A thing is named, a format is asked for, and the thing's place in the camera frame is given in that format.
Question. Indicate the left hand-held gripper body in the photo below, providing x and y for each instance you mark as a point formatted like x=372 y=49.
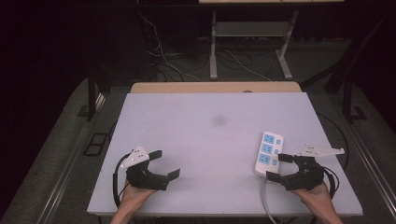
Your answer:
x=140 y=179

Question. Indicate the grey metal desk frame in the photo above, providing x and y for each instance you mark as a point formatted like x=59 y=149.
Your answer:
x=213 y=56

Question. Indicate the person's right hand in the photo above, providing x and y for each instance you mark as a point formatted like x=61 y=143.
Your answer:
x=319 y=200

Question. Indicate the white power strip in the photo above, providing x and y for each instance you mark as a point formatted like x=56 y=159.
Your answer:
x=268 y=154

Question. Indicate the person's left hand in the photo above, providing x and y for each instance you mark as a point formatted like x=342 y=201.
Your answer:
x=132 y=199

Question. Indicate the black floor frame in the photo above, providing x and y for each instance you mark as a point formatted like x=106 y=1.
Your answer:
x=96 y=144

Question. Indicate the wooden table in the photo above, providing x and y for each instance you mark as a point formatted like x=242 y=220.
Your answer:
x=214 y=87

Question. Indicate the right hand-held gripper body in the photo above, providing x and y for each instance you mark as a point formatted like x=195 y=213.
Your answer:
x=306 y=179

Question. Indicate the aluminium floor rail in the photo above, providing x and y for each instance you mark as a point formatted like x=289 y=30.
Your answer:
x=372 y=165
x=67 y=165

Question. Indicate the black metal stand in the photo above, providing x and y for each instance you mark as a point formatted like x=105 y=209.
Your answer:
x=91 y=96
x=350 y=93

